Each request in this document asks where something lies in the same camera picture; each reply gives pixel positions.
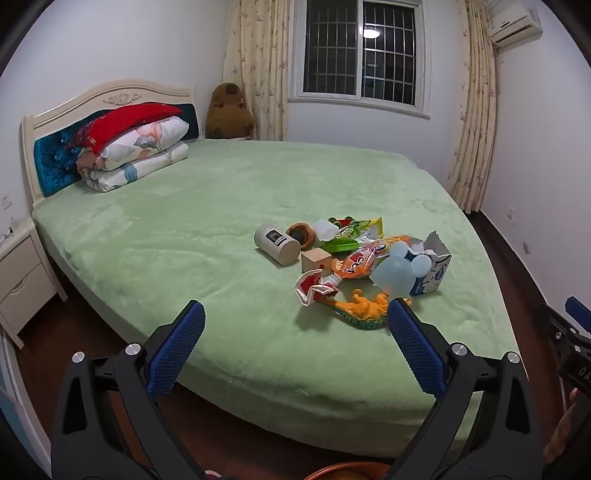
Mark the torn blue white carton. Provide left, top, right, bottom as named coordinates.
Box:
left=406, top=231, right=453, bottom=296

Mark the orange plastic basin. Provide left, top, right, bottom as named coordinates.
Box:
left=309, top=462, right=398, bottom=480

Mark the white cylindrical canister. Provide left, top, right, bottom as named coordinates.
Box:
left=254, top=223, right=302, bottom=267

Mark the bed with green blanket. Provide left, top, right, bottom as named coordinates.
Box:
left=31, top=138, right=525, bottom=457

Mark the cream floral curtain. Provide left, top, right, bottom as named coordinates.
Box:
left=445, top=0, right=502, bottom=214
left=223, top=0, right=296, bottom=143

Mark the cream blue padded headboard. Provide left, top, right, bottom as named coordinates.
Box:
left=22, top=79, right=205, bottom=209

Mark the barred window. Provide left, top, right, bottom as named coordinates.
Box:
left=287, top=0, right=432, bottom=118

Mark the brown plush bear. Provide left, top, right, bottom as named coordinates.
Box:
left=205, top=82, right=256, bottom=139

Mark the green snack packet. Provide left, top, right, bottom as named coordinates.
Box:
left=328, top=216, right=385, bottom=254

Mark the brown clay pot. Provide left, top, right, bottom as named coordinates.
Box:
left=285, top=222, right=318, bottom=247

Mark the white foam container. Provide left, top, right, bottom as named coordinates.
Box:
left=313, top=219, right=341, bottom=241

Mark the floral folded quilt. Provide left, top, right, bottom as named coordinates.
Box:
left=76, top=116, right=190, bottom=171

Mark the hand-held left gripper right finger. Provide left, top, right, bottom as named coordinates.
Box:
left=387, top=298, right=543, bottom=480

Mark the red white wrapper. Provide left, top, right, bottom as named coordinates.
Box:
left=294, top=270, right=341, bottom=306

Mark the wooden block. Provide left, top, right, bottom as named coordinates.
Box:
left=301, top=248, right=334, bottom=274

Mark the orange snack packet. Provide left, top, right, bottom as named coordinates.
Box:
left=332, top=235, right=411, bottom=282

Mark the cream nightstand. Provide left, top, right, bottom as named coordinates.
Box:
left=0, top=217, right=69, bottom=349

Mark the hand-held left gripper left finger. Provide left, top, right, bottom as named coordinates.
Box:
left=51, top=299, right=207, bottom=480

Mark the orange toy dinosaur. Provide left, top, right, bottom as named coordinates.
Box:
left=323, top=288, right=413, bottom=330

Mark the white folded quilt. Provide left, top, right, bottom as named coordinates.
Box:
left=83, top=142, right=190, bottom=192

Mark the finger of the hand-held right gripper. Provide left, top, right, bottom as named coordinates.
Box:
left=565, top=296, right=591, bottom=332
left=533, top=304, right=580, bottom=357

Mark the red pillow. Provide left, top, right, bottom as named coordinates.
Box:
left=88, top=104, right=183, bottom=155

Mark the light blue mouse-eared balloon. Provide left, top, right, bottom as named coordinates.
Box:
left=372, top=242, right=432, bottom=296

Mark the white air conditioner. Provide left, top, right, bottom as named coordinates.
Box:
left=487, top=4, right=543, bottom=47

